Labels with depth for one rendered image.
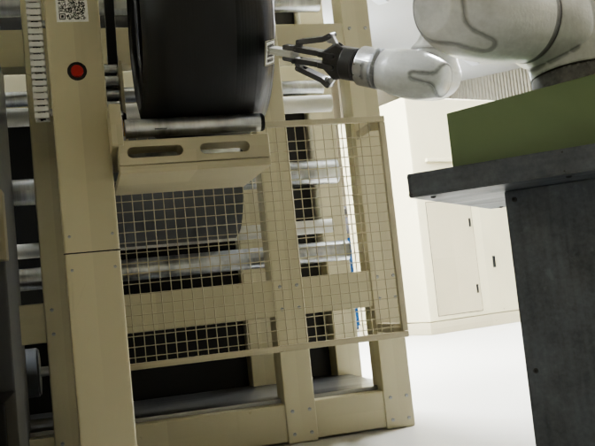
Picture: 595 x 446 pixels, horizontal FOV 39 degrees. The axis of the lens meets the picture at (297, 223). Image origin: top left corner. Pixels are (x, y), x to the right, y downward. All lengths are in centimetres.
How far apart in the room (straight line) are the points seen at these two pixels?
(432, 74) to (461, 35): 42
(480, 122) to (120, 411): 111
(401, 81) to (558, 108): 51
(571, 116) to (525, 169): 12
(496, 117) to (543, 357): 41
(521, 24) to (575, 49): 14
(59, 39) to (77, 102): 16
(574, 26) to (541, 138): 22
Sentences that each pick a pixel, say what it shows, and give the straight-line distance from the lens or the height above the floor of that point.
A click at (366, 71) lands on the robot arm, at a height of 94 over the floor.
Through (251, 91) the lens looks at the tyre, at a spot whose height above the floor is 96.
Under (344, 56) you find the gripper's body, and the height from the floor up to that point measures 98.
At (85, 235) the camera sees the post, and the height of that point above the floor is 66.
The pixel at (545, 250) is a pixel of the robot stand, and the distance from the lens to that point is 146.
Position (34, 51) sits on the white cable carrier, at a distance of 216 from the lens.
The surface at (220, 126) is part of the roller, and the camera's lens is 205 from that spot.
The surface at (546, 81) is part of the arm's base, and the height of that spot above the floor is 79.
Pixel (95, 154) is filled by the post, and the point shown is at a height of 85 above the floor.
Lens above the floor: 48
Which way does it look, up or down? 5 degrees up
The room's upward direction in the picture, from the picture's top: 6 degrees counter-clockwise
